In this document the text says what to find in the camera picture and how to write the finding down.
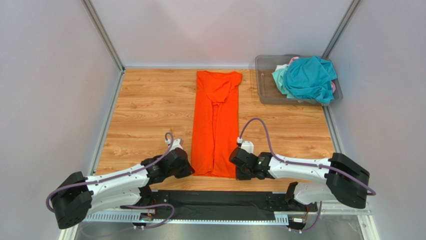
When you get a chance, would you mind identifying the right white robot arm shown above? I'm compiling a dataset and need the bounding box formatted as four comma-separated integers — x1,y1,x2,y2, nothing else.
229,147,373,209

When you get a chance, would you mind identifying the aluminium frame rail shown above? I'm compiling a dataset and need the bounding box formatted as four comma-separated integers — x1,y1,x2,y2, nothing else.
60,190,379,240

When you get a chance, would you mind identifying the teal t shirt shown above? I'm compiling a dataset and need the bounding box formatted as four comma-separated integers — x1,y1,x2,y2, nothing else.
283,55,338,105

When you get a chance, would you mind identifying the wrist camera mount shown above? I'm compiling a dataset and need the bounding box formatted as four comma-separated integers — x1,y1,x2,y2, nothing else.
165,138,184,152
236,137,255,154

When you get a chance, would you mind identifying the pink garment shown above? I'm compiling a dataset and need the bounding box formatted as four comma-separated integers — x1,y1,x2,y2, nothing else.
288,56,300,65

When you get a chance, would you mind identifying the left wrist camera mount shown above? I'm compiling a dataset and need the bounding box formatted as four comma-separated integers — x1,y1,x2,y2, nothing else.
165,138,184,152

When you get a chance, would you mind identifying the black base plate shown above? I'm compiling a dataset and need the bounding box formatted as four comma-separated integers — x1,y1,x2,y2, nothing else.
136,190,318,221

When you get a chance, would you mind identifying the clear plastic bin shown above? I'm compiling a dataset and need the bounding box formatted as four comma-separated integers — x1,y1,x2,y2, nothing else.
254,54,323,106

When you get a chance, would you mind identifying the orange t shirt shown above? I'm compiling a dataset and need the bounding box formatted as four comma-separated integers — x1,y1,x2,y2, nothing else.
191,70,243,178

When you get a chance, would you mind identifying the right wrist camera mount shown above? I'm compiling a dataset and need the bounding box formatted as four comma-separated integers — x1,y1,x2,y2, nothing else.
236,137,255,154

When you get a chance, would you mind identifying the mint green t shirt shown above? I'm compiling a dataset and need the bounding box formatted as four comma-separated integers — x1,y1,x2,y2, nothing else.
272,64,295,99

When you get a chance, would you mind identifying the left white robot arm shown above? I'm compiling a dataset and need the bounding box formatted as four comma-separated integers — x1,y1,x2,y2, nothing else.
47,147,195,230

